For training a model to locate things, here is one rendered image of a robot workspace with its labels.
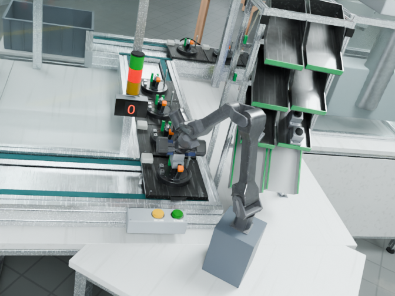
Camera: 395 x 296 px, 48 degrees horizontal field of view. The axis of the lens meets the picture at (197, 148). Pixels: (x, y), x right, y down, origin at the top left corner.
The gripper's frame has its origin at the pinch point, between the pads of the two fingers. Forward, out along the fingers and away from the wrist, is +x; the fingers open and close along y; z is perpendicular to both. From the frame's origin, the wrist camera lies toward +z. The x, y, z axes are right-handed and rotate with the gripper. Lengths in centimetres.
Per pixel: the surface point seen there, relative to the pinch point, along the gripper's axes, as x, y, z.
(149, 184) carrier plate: 5.2, 10.4, -12.5
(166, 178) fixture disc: 4.7, 3.9, -9.8
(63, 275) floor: 106, 41, -40
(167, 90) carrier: 53, -7, 53
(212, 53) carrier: 88, -45, 102
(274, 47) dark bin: -37, -25, 26
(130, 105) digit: -5.8, 19.5, 14.5
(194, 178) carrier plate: 8.4, -8.6, -8.2
